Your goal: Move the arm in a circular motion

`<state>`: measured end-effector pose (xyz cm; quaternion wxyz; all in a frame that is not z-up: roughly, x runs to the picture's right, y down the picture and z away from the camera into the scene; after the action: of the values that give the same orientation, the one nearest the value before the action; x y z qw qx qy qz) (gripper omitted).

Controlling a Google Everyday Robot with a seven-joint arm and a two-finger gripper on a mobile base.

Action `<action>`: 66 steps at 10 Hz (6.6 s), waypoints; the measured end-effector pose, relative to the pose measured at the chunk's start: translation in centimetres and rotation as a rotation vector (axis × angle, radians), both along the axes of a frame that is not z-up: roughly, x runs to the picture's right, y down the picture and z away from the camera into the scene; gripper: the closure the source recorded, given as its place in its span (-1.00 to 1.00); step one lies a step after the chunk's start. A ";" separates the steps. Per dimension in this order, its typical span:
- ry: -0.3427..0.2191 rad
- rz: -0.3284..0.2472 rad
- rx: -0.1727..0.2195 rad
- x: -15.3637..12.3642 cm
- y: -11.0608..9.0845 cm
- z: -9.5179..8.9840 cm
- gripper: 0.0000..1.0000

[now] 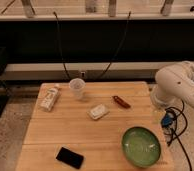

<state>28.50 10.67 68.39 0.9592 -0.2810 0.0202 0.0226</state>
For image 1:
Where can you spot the blue connector box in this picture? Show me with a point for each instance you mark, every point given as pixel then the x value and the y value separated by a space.
pixel 167 120

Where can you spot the black smartphone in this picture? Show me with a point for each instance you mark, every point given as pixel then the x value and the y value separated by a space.
pixel 70 158

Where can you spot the clear plastic cup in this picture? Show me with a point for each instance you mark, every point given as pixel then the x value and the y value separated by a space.
pixel 77 87

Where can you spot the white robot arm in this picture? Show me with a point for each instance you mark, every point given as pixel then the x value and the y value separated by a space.
pixel 173 82

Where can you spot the translucent yellowish gripper tool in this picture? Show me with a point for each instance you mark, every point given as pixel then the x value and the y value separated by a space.
pixel 158 115

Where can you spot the green ceramic bowl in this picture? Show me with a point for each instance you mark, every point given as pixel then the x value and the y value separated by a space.
pixel 141 147

